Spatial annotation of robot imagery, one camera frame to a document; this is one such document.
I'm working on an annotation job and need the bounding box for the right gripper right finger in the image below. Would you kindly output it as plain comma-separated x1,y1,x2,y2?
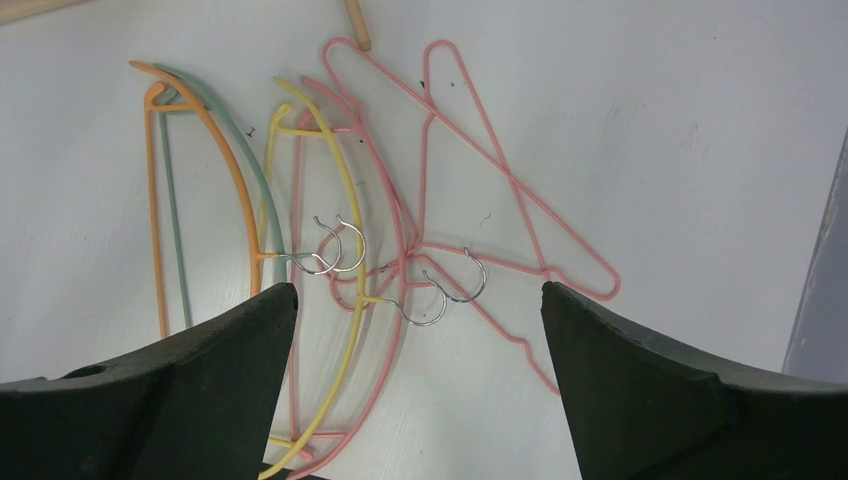
541,282,847,479

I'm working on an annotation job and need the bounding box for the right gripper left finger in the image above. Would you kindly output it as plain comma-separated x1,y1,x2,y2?
1,283,299,479

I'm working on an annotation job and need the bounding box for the orange hanger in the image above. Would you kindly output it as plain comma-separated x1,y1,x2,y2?
128,60,289,341

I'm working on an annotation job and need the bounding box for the pink plastic hanger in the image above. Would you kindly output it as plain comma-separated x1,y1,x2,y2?
286,75,489,480

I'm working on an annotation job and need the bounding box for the yellow hanger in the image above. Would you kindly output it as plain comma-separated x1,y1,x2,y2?
256,76,449,480

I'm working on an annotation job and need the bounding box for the green hanger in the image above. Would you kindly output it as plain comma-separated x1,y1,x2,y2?
152,63,344,330

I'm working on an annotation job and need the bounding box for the wooden clothes rack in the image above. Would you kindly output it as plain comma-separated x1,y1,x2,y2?
1,0,372,52

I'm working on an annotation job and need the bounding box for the pink wire hanger lower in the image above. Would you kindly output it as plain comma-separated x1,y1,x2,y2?
317,39,561,396

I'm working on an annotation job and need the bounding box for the pink wire hanger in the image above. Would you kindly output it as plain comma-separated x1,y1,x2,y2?
321,37,621,302
317,39,561,396

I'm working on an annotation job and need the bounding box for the pink wire hanger upper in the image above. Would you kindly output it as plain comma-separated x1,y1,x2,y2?
321,37,621,302

